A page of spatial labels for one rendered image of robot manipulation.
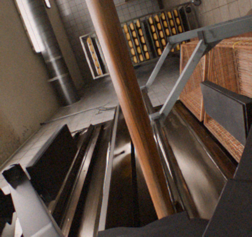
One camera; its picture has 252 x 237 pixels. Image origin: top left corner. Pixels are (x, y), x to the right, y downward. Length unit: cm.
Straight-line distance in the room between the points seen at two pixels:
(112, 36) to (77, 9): 521
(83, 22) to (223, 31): 486
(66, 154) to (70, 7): 536
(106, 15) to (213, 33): 45
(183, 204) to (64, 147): 22
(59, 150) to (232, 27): 60
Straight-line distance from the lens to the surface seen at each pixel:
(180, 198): 34
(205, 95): 17
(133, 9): 528
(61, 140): 17
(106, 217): 69
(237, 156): 98
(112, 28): 22
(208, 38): 63
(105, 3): 23
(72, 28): 541
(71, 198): 110
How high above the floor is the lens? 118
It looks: 5 degrees up
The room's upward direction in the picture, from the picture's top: 107 degrees counter-clockwise
